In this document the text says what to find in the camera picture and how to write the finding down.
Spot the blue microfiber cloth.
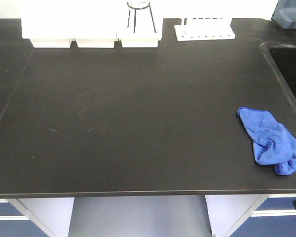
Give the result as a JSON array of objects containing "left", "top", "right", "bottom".
[{"left": 237, "top": 107, "right": 296, "bottom": 176}]

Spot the white plastic bin right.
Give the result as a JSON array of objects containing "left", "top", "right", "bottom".
[{"left": 117, "top": 0, "right": 163, "bottom": 48}]

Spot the white plastic bin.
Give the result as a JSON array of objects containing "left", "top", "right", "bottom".
[
  {"left": 21, "top": 0, "right": 72, "bottom": 48},
  {"left": 70, "top": 0, "right": 117, "bottom": 48},
  {"left": 117, "top": 0, "right": 163, "bottom": 48}
]

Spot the white test tube rack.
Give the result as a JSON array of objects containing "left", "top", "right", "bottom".
[{"left": 174, "top": 17, "right": 235, "bottom": 41}]

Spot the white plastic bin middle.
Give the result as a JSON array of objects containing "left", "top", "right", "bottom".
[{"left": 70, "top": 0, "right": 117, "bottom": 48}]

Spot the white plastic bin left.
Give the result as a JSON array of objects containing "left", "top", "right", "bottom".
[{"left": 21, "top": 0, "right": 72, "bottom": 48}]

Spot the right blue white cabinet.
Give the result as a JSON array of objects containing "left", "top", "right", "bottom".
[{"left": 205, "top": 194, "right": 296, "bottom": 237}]

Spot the blue white cabinet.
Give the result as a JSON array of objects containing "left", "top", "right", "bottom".
[
  {"left": 205, "top": 194, "right": 296, "bottom": 237},
  {"left": 0, "top": 197, "right": 74, "bottom": 237}
]

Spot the left blue white cabinet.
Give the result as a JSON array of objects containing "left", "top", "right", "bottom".
[{"left": 0, "top": 197, "right": 74, "bottom": 237}]

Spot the black recessed sink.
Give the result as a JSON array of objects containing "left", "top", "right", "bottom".
[{"left": 259, "top": 42, "right": 296, "bottom": 114}]

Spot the blue grey lab device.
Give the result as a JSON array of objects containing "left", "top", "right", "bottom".
[{"left": 271, "top": 0, "right": 296, "bottom": 30}]

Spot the black wire tripod stand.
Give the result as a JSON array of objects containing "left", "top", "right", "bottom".
[{"left": 126, "top": 0, "right": 157, "bottom": 34}]

